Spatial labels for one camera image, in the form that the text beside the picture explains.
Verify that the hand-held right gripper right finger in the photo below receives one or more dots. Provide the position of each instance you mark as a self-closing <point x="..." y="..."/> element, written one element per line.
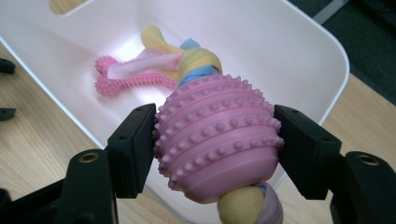
<point x="311" y="155"/>

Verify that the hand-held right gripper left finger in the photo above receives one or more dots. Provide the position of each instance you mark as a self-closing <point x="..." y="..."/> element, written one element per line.
<point x="130" y="149"/>

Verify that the pink spiky bone toy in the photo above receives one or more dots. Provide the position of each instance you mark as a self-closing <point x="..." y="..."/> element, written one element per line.
<point x="137" y="82"/>

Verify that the white plastic bin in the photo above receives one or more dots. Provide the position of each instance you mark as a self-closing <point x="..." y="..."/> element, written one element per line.
<point x="264" y="46"/>

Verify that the metal floor rail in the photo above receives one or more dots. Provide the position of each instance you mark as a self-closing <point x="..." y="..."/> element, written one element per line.
<point x="330" y="12"/>

